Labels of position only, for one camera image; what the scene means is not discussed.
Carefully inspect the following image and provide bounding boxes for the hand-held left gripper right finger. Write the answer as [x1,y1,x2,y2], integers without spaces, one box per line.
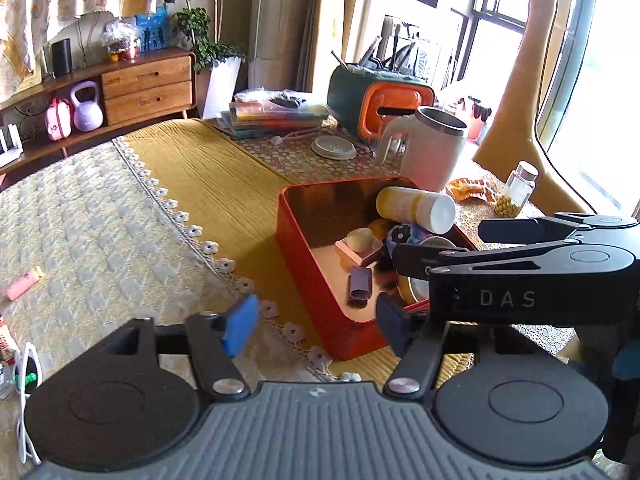
[376,292,558,403]

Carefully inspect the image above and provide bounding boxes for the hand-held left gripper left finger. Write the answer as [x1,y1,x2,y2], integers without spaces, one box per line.
[102,294,261,402]

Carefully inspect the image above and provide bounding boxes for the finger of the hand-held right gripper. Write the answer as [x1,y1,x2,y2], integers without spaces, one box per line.
[392,241,551,281]
[477,215,576,245]

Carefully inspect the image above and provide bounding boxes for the round metal tin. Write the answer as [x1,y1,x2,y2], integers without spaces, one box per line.
[397,236,451,306]

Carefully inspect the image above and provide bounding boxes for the purple toy figure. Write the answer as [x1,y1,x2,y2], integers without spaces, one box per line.
[384,222,433,256]

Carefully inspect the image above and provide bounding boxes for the dark purple small case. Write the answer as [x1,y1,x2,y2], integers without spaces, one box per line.
[347,266,372,306]

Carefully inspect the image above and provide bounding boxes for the pink ribbed block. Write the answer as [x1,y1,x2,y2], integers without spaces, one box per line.
[335,237,383,267]

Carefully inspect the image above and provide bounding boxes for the yellow and white bottle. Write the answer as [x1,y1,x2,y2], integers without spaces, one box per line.
[376,186,457,234]

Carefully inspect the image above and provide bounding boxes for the beige round soap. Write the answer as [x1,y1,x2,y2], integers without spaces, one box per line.
[347,228,374,253]

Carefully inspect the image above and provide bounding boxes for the red tin box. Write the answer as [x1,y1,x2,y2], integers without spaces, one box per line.
[276,176,481,362]

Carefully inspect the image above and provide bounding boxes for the white sunglasses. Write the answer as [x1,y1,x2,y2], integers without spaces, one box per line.
[12,342,43,463]

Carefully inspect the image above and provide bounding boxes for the pink tube with yellow cap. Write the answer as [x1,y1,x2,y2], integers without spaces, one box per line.
[7,267,45,302]

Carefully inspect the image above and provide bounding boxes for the glass jar with yellow beads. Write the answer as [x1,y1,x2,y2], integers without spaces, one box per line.
[494,161,540,220]

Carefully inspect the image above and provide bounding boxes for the orange snack wrapper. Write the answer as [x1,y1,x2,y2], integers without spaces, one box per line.
[445,177,493,201]

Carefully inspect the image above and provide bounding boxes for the round white lid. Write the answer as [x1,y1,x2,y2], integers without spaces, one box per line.
[311,135,358,162]

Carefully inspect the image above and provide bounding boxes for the yellow quilted mat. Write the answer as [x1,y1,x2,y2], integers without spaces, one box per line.
[122,117,476,386]

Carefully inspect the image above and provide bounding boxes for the gold lace tablecloth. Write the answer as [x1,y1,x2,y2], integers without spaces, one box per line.
[200,117,576,356]

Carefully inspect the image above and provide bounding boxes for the cream textured blanket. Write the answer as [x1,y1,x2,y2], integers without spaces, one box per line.
[0,137,321,461]

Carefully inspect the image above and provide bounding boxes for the green and orange utensil box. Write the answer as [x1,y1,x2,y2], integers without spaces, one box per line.
[327,62,436,141]

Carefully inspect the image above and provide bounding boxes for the stack of clear plastic cases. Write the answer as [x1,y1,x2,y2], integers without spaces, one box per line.
[220,97,331,141]

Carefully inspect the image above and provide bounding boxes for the clear bag with dark contents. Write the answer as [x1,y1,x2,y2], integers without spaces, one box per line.
[262,91,306,108]

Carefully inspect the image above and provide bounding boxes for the red and white packet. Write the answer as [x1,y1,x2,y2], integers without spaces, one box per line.
[0,317,16,361]

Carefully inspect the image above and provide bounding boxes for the wooden sideboard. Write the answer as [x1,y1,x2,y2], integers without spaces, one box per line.
[0,46,198,181]

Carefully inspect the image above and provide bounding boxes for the purple kettlebell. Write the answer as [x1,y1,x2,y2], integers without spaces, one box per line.
[70,81,104,132]

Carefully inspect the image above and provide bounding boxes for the pink toy case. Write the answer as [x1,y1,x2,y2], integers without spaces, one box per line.
[45,98,72,141]

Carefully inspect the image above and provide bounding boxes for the white router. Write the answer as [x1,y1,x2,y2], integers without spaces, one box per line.
[0,125,23,168]

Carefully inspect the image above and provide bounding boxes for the blue picture box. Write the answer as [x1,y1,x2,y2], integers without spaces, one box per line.
[135,6,171,53]

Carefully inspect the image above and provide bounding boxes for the clear bag with fruit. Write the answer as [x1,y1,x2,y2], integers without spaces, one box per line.
[100,19,143,63]

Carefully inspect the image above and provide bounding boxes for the black speaker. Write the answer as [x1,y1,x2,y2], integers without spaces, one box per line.
[51,38,73,78]

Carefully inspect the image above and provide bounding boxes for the white mug with handle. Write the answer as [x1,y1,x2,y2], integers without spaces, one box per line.
[375,106,468,193]

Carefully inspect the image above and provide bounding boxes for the black cable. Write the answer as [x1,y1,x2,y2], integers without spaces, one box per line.
[535,0,640,221]

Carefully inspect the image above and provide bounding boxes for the pink cord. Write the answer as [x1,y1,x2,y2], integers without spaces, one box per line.
[270,130,321,145]

